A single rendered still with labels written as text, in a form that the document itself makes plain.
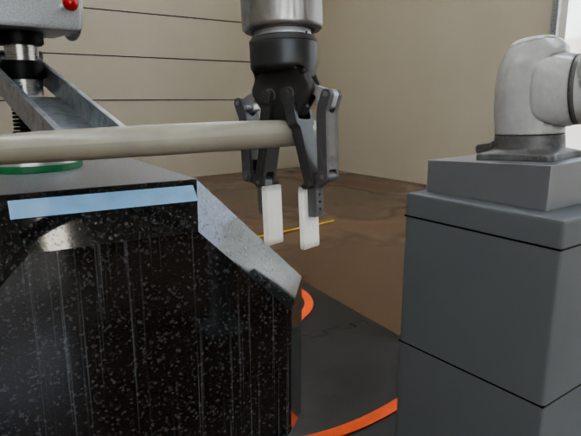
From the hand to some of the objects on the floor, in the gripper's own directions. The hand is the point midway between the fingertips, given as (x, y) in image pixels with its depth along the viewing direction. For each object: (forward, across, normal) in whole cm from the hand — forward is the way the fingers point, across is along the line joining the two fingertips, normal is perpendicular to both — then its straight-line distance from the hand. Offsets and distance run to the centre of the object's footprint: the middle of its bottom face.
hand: (290, 218), depth 62 cm
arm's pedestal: (+86, +1, -92) cm, 126 cm away
